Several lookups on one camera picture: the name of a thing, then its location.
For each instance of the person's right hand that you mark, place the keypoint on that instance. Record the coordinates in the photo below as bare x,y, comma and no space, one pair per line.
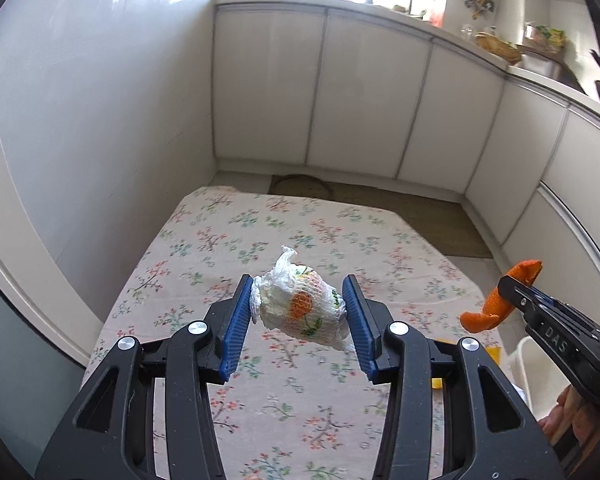
562,410

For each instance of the white plastic bin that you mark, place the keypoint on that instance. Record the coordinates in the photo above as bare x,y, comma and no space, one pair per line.
525,360

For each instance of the floral tablecloth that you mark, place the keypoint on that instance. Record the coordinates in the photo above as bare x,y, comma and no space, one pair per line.
280,225

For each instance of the dark round floor mat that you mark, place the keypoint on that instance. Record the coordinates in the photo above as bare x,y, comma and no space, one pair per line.
300,186

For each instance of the white kitchen cabinets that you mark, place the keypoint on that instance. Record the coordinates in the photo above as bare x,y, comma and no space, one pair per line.
360,85

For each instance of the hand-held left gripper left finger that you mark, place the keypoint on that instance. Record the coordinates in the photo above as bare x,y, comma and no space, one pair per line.
235,330

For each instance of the wicker basket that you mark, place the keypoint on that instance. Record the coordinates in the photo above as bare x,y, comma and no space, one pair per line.
497,47

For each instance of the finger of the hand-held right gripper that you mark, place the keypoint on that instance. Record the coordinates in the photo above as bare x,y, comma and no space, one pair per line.
515,290

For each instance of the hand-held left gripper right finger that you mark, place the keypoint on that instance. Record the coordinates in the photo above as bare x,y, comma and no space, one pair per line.
360,330

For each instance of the yellow green package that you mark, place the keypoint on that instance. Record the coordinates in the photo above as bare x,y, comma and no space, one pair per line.
545,37

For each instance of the large orange peel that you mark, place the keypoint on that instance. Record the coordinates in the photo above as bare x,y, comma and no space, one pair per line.
490,310

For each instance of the yellow paper packet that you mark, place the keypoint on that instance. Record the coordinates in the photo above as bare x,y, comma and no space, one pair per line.
492,356

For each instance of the white wad with orange print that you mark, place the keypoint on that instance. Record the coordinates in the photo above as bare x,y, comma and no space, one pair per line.
300,310

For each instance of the clear glass jar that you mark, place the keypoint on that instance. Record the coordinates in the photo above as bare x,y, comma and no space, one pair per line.
466,33

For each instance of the red container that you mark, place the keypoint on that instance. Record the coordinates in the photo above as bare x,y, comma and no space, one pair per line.
435,17

